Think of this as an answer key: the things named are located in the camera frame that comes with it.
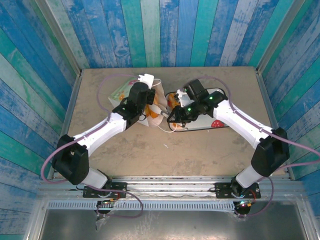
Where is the floral green paper bag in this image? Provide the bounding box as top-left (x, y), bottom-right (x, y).
top-left (107, 76), bottom-right (179, 134)

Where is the striped round fake bun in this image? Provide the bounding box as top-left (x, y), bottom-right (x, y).
top-left (166, 92), bottom-right (181, 108)

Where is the orange twisted fake pastry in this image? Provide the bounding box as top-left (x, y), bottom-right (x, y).
top-left (144, 96), bottom-right (161, 119)

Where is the white strawberry print tray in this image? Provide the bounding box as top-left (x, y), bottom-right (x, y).
top-left (164, 87), bottom-right (230, 133)

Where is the steel sheet panel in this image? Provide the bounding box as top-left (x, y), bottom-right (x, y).
top-left (39, 208), bottom-right (309, 240)

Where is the aluminium mounting rail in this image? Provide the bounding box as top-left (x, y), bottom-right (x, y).
top-left (37, 176), bottom-right (306, 201)

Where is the aluminium table side rail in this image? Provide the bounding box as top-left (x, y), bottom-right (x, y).
top-left (255, 68), bottom-right (296, 181)
top-left (47, 73), bottom-right (83, 181)

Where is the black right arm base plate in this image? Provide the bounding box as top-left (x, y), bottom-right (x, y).
top-left (214, 182), bottom-right (261, 200)

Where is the white slotted cable duct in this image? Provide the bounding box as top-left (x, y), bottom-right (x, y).
top-left (47, 200), bottom-right (237, 213)

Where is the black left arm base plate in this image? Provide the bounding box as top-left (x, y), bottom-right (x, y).
top-left (82, 182), bottom-right (128, 199)

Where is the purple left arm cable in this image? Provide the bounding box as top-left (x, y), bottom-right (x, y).
top-left (40, 73), bottom-right (145, 219)

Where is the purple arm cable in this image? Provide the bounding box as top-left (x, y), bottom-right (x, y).
top-left (40, 73), bottom-right (145, 219)
top-left (184, 76), bottom-right (320, 219)

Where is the aluminium frame post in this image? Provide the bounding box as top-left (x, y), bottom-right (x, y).
top-left (255, 0), bottom-right (310, 74)
top-left (34, 0), bottom-right (83, 76)

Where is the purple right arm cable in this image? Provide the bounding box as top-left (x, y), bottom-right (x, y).
top-left (184, 76), bottom-right (320, 219)

